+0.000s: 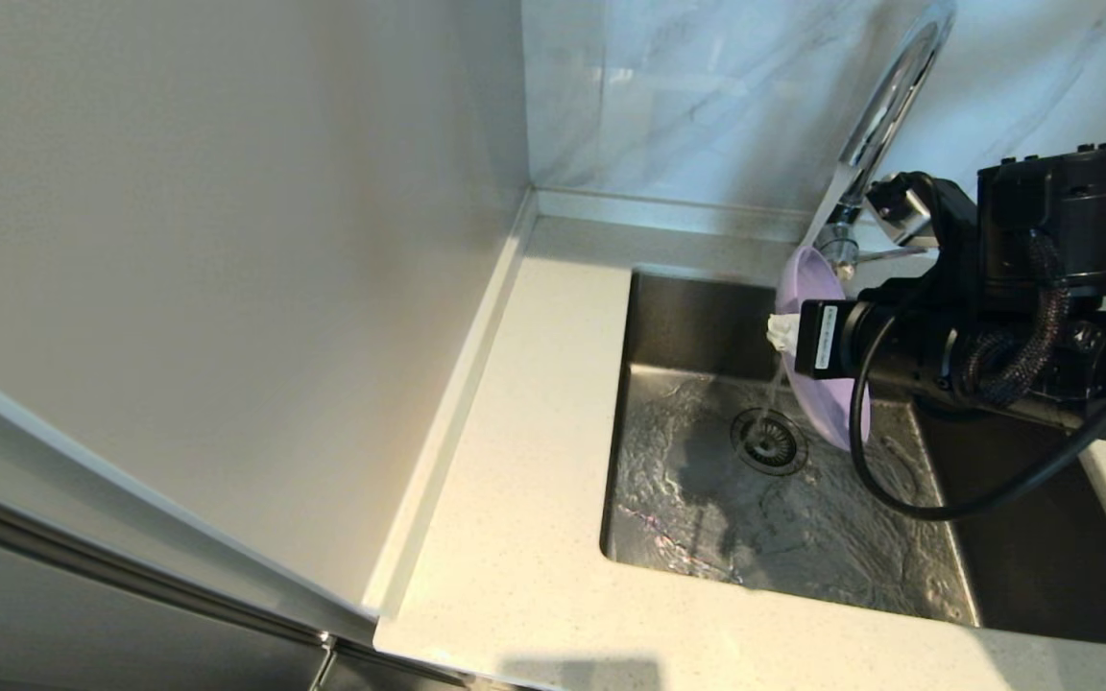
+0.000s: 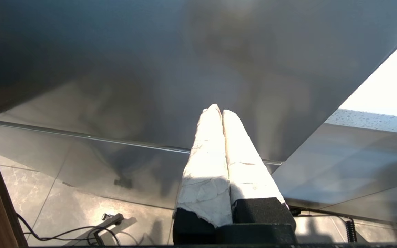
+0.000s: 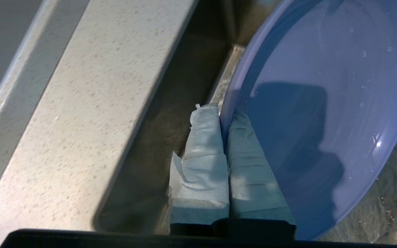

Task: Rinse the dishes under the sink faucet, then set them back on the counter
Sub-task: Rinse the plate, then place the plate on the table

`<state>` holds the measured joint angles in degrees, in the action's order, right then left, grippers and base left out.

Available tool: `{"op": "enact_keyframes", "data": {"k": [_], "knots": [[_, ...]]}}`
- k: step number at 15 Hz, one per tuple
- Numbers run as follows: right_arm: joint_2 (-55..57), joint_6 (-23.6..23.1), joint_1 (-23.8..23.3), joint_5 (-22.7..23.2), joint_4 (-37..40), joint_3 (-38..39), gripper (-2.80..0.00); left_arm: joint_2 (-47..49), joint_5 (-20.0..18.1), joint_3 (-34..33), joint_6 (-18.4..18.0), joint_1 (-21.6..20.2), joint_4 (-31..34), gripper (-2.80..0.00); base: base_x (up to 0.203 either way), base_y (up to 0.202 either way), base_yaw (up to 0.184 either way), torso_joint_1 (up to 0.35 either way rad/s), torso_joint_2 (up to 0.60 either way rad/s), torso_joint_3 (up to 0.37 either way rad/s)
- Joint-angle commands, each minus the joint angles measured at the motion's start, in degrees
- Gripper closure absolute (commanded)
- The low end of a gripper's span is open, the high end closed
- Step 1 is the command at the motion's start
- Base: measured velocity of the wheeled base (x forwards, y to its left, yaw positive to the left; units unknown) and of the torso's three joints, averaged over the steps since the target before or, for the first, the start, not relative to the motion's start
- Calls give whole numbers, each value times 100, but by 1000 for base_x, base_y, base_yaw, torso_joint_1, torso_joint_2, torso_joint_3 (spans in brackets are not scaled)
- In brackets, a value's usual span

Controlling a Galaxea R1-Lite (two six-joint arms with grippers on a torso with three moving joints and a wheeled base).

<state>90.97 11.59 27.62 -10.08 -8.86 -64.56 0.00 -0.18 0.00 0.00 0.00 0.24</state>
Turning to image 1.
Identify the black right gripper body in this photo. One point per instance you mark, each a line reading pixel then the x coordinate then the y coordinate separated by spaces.
pixel 889 345

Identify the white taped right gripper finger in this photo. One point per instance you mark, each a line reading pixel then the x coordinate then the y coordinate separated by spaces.
pixel 781 333

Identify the purple plate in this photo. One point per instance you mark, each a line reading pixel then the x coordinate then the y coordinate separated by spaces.
pixel 827 415

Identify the chrome gooseneck faucet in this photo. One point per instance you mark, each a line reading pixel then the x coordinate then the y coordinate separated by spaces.
pixel 899 86

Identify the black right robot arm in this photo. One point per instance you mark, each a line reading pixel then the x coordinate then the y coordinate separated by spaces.
pixel 1062 202

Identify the stainless steel sink basin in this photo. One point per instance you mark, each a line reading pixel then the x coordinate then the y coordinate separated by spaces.
pixel 803 547

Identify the round metal drain strainer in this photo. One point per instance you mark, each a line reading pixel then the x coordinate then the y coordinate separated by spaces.
pixel 762 453

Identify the white cabinet side panel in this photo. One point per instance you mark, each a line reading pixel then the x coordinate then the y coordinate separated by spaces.
pixel 227 288

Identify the grey steel appliance front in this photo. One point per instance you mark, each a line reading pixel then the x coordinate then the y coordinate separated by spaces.
pixel 35 624

